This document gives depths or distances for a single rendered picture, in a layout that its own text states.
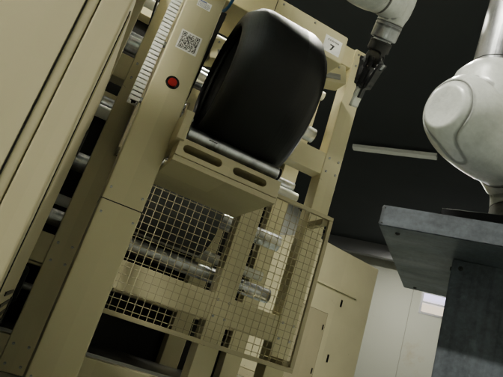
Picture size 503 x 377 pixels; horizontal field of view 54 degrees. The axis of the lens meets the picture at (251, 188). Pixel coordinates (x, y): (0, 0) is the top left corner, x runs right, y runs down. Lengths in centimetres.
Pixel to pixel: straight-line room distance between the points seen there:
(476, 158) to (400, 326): 1174
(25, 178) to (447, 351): 77
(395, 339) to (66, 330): 1144
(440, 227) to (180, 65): 109
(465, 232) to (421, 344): 1172
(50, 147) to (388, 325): 1209
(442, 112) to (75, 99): 65
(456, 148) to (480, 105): 9
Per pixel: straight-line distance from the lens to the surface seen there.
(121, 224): 153
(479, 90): 98
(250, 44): 161
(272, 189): 159
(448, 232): 90
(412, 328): 1265
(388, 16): 173
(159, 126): 162
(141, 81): 167
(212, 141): 157
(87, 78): 89
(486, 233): 90
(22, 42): 91
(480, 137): 97
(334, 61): 233
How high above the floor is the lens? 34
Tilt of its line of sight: 17 degrees up
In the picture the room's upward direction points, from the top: 18 degrees clockwise
